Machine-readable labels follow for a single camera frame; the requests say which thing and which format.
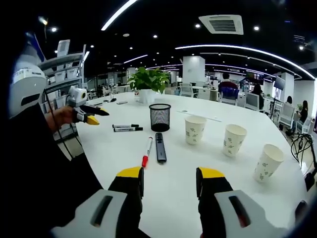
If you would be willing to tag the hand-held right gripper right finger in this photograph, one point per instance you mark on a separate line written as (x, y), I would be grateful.
(215, 188)

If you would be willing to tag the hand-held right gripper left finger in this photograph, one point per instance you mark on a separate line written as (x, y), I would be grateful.
(123, 188)

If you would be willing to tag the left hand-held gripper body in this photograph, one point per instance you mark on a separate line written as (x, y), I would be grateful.
(77, 96)

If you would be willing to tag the black whiteboard marker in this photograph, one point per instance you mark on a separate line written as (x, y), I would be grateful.
(127, 129)
(125, 125)

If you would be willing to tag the red whiteboard marker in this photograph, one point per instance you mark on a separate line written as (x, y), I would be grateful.
(147, 150)

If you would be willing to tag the white printed paper cup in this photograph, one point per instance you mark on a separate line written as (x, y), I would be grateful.
(232, 142)
(267, 163)
(195, 131)

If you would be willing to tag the black remote control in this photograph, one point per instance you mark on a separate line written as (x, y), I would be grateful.
(160, 147)

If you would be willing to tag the black mesh pen holder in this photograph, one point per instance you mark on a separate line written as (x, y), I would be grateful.
(160, 117)

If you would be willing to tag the person's left hand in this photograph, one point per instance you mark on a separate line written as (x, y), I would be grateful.
(62, 117)

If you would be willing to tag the small black object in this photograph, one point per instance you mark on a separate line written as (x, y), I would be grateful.
(112, 100)

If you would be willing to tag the grey storage shelf rack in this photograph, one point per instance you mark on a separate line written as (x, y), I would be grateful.
(64, 72)

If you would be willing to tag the small white remote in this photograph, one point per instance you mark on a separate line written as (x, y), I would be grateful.
(121, 102)

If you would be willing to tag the white worn chest device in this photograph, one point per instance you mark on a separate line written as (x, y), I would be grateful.
(27, 81)

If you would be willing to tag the green potted plant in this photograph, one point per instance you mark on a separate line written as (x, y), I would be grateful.
(148, 80)

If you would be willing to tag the grey office chair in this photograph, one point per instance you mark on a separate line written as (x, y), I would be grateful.
(251, 101)

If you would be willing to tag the blue office chair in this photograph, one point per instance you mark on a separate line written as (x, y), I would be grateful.
(229, 95)

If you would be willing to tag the white office chair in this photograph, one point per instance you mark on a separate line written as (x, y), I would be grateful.
(287, 112)
(187, 89)

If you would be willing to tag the ceiling air conditioner vent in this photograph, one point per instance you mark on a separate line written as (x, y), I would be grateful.
(223, 24)

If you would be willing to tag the wall monitor screen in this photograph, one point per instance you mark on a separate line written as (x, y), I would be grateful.
(280, 82)

